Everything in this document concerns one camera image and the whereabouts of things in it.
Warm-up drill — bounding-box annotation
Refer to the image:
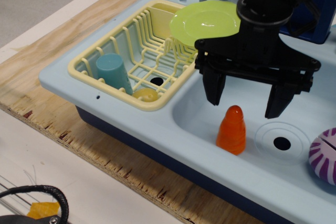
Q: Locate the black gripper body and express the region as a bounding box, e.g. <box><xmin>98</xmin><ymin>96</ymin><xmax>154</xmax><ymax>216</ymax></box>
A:
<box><xmin>195</xmin><ymin>33</ymin><xmax>321</xmax><ymax>92</ymax></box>

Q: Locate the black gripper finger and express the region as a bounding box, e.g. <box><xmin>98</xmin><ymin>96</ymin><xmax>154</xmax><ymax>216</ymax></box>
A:
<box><xmin>203</xmin><ymin>66</ymin><xmax>226</xmax><ymax>105</ymax></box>
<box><xmin>265</xmin><ymin>84</ymin><xmax>296</xmax><ymax>119</ymax></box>

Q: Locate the orange toy carrot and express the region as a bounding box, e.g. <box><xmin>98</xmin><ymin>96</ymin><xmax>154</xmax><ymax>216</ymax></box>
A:
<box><xmin>216</xmin><ymin>105</ymin><xmax>246</xmax><ymax>155</ymax></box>

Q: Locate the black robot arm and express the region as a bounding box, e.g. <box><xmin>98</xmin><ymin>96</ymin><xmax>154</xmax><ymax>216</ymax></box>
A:
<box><xmin>195</xmin><ymin>0</ymin><xmax>335</xmax><ymax>119</ymax></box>

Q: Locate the green plastic plate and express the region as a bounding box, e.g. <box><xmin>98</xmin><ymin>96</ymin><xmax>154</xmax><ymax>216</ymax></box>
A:
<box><xmin>169</xmin><ymin>0</ymin><xmax>240</xmax><ymax>47</ymax></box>

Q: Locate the yellow round toy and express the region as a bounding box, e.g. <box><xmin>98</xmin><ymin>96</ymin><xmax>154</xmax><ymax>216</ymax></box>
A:
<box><xmin>132</xmin><ymin>88</ymin><xmax>159</xmax><ymax>102</ymax></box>

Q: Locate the light blue toy sink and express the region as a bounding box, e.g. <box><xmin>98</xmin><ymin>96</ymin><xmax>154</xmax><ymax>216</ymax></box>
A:
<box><xmin>38</xmin><ymin>0</ymin><xmax>336</xmax><ymax>224</ymax></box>

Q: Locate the purple white striped ball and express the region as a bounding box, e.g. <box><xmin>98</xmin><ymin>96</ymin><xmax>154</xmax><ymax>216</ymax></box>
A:
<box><xmin>309</xmin><ymin>128</ymin><xmax>335</xmax><ymax>186</ymax></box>

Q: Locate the yellow dish rack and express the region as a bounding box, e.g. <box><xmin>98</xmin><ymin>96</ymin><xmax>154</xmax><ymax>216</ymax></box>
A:
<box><xmin>68</xmin><ymin>0</ymin><xmax>197</xmax><ymax>111</ymax></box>

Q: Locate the teal plastic cup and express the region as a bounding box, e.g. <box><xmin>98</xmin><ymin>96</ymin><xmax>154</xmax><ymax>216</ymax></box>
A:
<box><xmin>96</xmin><ymin>54</ymin><xmax>133</xmax><ymax>95</ymax></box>

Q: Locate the plywood board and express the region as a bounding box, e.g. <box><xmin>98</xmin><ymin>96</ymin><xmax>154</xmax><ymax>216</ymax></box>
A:
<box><xmin>1</xmin><ymin>0</ymin><xmax>257</xmax><ymax>223</ymax></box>

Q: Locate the yellow tape piece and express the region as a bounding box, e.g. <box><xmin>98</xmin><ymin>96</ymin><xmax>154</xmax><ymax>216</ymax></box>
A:
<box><xmin>27</xmin><ymin>202</ymin><xmax>60</xmax><ymax>220</ymax></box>

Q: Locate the black device base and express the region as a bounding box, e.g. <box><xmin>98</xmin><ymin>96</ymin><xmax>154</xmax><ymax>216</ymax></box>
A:
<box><xmin>1</xmin><ymin>215</ymin><xmax>68</xmax><ymax>224</ymax></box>

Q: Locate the black braided cable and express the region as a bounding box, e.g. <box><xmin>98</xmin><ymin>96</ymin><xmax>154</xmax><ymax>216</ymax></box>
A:
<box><xmin>0</xmin><ymin>185</ymin><xmax>69</xmax><ymax>222</ymax></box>

